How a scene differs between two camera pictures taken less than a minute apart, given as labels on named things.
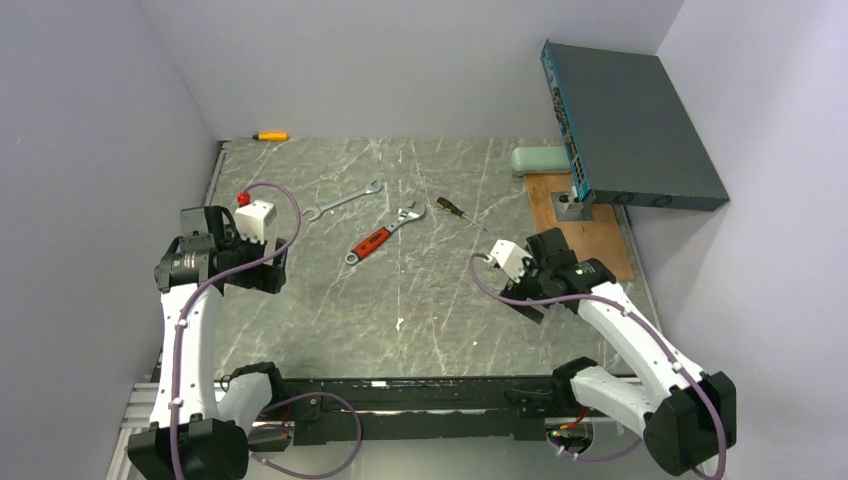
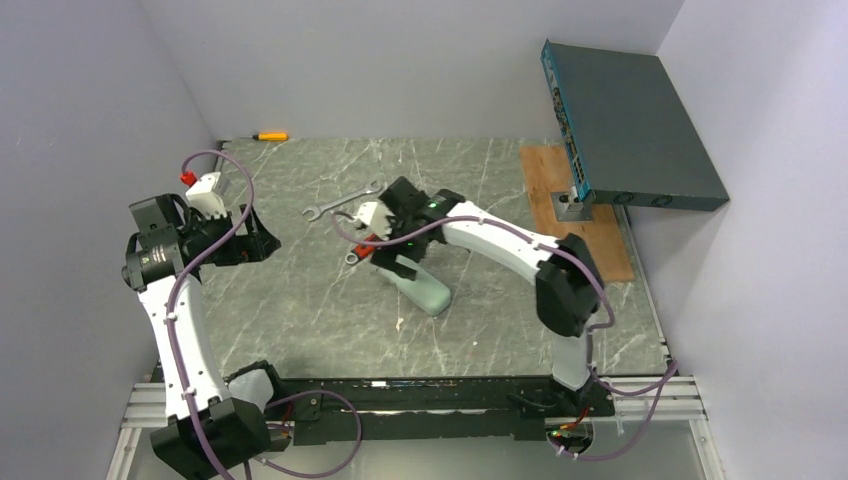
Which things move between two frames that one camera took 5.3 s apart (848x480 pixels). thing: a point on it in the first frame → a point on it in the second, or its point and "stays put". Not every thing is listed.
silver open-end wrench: (319, 210) stays put
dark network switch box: (628, 136) stays put
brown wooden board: (601, 239) stays put
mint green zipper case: (541, 159) → (426, 291)
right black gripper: (525, 291) → (387, 250)
